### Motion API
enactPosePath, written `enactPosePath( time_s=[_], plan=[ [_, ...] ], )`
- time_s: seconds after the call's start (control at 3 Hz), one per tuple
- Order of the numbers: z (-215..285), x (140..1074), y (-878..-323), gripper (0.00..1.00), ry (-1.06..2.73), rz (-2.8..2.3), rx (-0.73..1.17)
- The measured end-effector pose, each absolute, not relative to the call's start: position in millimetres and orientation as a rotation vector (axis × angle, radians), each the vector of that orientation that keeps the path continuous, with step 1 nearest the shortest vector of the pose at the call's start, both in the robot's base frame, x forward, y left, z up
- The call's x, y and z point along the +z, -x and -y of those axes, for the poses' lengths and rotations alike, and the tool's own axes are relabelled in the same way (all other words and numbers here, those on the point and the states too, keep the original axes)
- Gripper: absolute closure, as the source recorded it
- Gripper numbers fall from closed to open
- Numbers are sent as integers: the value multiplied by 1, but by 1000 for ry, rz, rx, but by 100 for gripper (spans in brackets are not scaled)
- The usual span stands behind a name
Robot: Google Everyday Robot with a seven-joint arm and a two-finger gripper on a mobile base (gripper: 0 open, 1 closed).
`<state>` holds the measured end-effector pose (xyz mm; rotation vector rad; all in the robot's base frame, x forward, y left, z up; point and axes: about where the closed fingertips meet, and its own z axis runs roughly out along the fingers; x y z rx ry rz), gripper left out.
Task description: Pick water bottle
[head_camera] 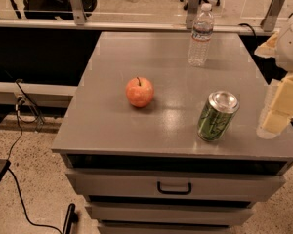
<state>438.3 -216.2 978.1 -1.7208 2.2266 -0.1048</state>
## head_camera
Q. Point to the green soda can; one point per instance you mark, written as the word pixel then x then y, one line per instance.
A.
pixel 216 115

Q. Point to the clear plastic water bottle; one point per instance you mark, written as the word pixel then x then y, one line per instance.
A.
pixel 201 34

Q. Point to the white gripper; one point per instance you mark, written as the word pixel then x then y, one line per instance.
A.
pixel 292 51

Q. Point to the black stand base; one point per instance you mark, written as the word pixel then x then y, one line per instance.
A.
pixel 71 217

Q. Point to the metal railing frame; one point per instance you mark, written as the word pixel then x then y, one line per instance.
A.
pixel 144 15

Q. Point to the grey drawer cabinet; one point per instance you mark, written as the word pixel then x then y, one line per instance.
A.
pixel 115 152

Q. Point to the red apple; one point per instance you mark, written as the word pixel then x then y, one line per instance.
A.
pixel 139 91

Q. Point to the black drawer handle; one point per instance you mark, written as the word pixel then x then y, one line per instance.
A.
pixel 174 189

